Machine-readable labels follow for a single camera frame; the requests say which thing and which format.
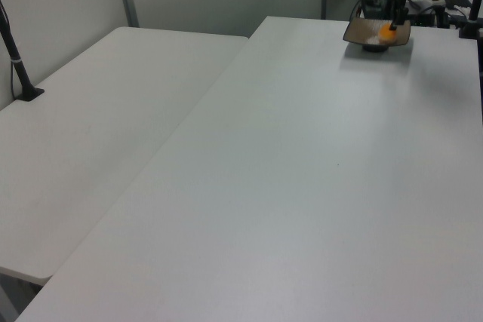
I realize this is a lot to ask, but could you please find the orange bread roll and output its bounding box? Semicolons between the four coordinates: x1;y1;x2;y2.
377;23;399;45

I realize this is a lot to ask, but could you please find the square brown ceramic plate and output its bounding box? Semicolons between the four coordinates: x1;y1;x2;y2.
342;17;413;54

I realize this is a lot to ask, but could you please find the black electronics box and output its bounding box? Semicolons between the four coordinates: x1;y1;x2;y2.
360;0;389;20

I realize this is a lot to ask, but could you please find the black camera stand with clamp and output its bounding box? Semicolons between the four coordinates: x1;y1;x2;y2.
457;0;483;40

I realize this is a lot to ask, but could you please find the black camera stand pole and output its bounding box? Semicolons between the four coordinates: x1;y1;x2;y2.
0;0;45;103

